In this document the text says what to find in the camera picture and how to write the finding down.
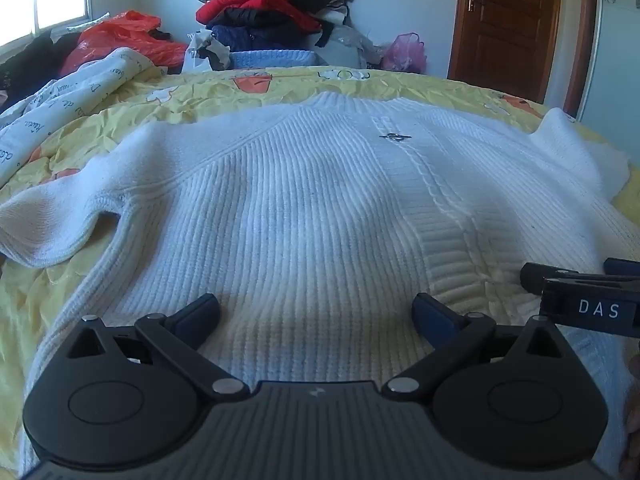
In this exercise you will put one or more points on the yellow carrot print bedsheet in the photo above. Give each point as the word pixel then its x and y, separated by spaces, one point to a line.
pixel 150 105

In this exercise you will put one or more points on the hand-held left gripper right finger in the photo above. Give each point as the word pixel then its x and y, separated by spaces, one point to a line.
pixel 432 317

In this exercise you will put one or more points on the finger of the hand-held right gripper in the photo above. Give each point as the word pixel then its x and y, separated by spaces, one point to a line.
pixel 532 274
pixel 624 267

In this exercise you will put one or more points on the grey clothing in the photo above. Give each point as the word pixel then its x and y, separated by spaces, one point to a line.
pixel 345 42

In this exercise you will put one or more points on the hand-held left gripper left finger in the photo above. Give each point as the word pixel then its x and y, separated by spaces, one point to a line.
pixel 200 312

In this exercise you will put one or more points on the white printed blanket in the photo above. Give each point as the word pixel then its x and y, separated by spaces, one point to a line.
pixel 75 92

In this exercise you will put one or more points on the purple plastic bag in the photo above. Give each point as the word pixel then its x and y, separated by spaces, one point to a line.
pixel 405 55

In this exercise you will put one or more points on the brown wooden door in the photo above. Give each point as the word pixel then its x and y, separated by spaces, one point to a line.
pixel 510 25

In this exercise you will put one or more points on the black clothes heap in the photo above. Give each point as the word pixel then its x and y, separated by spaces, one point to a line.
pixel 30 65

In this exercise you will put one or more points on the light blue knit blanket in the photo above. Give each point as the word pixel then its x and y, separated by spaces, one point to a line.
pixel 275 59

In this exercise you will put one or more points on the navy puffer jacket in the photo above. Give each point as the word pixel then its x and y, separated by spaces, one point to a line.
pixel 250 30

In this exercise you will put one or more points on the white crumpled plastic bag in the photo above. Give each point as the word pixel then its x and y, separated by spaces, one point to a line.
pixel 205 52

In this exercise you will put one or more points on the person's right hand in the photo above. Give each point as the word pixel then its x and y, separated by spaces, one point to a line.
pixel 634 425

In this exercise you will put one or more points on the white knit sweater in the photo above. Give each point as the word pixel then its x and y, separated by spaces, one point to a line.
pixel 300 200

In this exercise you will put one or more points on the orange red cloth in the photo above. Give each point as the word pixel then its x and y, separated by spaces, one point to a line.
pixel 125 40

